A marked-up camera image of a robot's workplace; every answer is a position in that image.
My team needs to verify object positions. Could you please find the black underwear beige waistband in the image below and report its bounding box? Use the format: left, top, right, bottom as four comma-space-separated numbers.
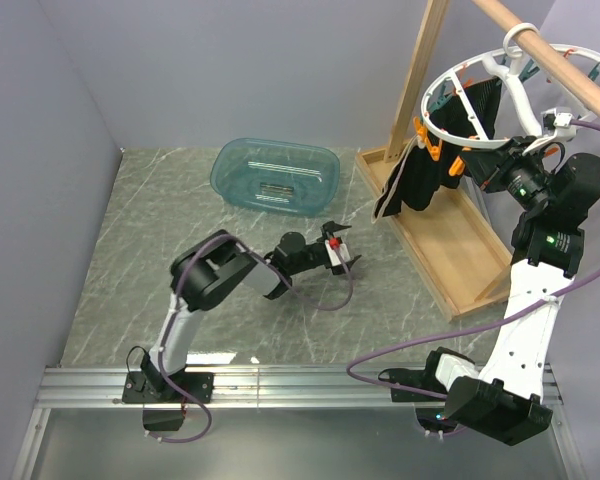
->
371, 136, 462, 223

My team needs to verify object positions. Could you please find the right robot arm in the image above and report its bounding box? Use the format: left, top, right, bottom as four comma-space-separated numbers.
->
420, 138, 600, 446

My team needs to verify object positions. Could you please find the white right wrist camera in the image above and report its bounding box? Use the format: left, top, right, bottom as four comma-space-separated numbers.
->
523, 107, 577, 156

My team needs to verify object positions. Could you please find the white round clip hanger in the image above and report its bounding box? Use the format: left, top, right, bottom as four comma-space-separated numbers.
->
420, 22, 600, 150

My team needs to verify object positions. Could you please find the black hanging underwear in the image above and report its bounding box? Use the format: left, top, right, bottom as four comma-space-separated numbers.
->
430, 77, 502, 189

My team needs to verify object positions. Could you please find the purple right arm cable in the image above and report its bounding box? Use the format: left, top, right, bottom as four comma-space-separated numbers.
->
345, 117, 600, 437

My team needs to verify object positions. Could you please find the aluminium mounting rail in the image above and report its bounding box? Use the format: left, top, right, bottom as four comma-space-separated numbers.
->
14, 365, 569, 479

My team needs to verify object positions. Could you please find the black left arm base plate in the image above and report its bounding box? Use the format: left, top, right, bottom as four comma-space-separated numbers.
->
121, 371, 214, 404

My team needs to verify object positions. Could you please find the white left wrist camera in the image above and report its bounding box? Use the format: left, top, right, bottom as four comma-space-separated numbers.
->
324, 237, 352, 269

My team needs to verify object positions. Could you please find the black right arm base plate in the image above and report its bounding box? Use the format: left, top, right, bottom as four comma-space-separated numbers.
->
378, 368, 446, 403

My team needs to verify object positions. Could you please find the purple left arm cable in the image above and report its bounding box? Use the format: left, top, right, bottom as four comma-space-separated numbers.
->
147, 233, 356, 444

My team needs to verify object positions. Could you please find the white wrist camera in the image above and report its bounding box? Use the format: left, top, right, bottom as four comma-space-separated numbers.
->
523, 107, 577, 156
324, 237, 352, 269

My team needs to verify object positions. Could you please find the teal hanger clip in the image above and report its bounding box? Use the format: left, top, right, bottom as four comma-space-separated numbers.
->
427, 94, 452, 114

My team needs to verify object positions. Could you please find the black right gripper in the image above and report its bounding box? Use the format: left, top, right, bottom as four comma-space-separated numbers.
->
459, 135, 551, 213

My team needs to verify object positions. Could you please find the teal transparent plastic bin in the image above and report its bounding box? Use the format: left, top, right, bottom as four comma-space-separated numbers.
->
210, 138, 340, 217

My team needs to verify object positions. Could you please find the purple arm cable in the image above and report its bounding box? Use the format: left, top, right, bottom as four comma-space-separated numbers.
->
345, 117, 600, 437
147, 233, 356, 444

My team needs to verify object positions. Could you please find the orange hanger clip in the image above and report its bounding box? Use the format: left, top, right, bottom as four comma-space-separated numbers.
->
448, 156, 465, 177
413, 117, 443, 162

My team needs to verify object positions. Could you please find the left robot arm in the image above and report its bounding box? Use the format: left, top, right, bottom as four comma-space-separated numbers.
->
122, 221, 360, 404

